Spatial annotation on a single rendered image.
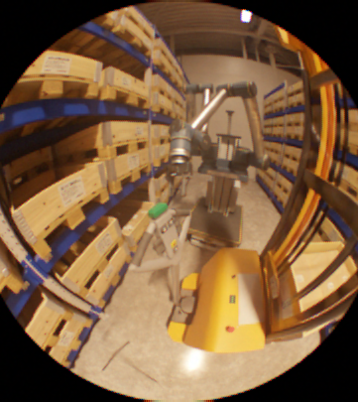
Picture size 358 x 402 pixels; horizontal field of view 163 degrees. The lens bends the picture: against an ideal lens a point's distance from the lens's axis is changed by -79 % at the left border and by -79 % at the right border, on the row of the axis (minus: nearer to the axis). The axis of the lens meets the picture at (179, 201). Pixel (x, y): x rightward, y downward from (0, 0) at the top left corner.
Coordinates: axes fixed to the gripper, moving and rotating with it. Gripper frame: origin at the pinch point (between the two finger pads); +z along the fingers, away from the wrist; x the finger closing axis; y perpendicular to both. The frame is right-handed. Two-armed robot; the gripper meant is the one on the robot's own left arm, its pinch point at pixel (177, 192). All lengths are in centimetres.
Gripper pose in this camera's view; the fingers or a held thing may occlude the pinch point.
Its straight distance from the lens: 59.1
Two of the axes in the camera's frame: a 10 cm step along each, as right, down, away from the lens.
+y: -5.7, -0.8, -8.1
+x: 8.2, 0.2, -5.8
